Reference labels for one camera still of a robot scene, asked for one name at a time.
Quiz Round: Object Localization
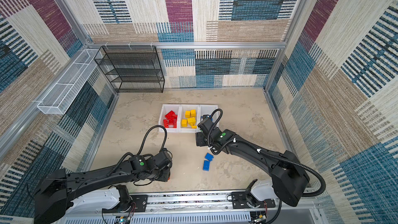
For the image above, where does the yellow lego hollow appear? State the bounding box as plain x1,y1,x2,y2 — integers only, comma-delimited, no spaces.
190,110,197,117

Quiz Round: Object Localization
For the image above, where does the red lego long cluster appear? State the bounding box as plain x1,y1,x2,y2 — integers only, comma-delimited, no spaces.
171,119,177,128

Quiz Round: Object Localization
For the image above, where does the large red lego top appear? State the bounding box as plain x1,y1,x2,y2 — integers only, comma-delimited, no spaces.
165,111,175,120

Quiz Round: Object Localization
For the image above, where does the large red lego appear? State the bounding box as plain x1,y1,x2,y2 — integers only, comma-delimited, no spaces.
165,111,175,120
163,119,169,128

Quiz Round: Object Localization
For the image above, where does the yellow studded lego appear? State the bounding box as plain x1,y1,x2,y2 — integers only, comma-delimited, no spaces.
187,117,197,126

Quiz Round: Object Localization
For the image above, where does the large red lego bottom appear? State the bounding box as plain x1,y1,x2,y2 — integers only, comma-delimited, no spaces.
163,119,169,128

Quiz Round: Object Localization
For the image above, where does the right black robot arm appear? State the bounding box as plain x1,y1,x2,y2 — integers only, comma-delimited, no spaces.
195,108,326,207

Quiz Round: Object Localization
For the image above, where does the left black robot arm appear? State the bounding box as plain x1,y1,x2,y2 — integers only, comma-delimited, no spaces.
33,145,172,224

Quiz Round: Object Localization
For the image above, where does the middle white bin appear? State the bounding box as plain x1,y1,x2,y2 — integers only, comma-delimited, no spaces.
179,104,200,133

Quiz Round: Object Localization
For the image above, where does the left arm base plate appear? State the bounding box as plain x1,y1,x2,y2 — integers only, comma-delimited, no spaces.
102,195,148,215

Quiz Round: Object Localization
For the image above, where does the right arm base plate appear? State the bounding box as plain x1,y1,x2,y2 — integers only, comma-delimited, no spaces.
227,191,276,209

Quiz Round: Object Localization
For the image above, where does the aluminium front rail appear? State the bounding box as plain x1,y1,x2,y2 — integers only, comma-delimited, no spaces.
57,190,328,224

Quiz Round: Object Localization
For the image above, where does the black wire shelf rack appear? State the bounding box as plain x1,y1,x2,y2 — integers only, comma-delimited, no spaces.
94,46,165,93

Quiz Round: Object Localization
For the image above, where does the white wire mesh basket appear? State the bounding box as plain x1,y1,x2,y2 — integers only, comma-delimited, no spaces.
37,49,98,115

